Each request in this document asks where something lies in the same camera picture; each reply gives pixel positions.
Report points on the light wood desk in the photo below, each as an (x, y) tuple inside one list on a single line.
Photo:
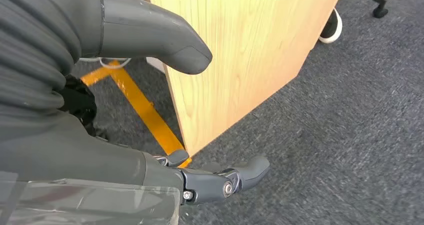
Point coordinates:
[(248, 51)]

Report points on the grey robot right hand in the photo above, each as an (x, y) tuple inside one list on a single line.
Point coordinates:
[(66, 157)]

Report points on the black office chair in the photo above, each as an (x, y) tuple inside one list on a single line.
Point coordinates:
[(380, 12)]

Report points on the person's black white-soled shoe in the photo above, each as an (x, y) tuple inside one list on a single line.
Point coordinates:
[(331, 28)]

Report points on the robot right arm ribbed sleeve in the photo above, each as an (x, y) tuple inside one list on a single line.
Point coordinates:
[(30, 51)]

